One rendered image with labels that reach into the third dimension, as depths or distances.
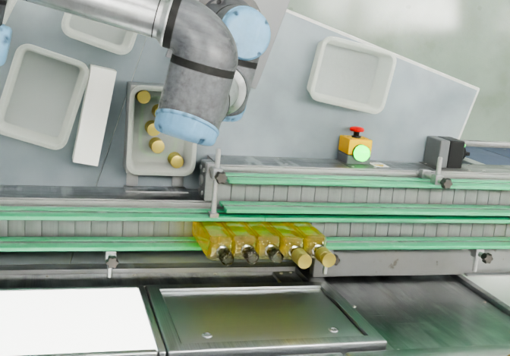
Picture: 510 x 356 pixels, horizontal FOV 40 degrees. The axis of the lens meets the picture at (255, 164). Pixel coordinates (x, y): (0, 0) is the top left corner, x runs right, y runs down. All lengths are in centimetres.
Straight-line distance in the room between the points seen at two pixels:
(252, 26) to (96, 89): 42
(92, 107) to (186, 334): 61
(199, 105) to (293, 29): 74
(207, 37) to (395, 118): 96
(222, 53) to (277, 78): 70
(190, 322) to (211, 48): 62
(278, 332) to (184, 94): 58
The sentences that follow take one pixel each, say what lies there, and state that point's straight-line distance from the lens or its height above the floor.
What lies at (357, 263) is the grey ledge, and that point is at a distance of 196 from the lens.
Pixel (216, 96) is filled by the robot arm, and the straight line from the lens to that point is 121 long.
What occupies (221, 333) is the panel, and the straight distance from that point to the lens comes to 149.
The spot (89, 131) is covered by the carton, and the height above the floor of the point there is 81.
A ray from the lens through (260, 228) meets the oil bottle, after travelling 167.
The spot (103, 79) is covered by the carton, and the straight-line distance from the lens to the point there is 174.
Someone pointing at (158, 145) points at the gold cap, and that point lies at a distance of 178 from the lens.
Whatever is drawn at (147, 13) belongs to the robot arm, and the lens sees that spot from 121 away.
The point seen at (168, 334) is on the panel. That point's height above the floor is 125.
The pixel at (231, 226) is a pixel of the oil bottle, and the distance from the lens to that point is 167.
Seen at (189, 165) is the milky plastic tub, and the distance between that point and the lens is 178.
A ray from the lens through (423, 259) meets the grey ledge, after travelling 205.
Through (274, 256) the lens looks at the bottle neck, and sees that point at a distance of 160.
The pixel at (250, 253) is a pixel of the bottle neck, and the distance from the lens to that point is 155.
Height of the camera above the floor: 254
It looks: 69 degrees down
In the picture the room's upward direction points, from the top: 128 degrees clockwise
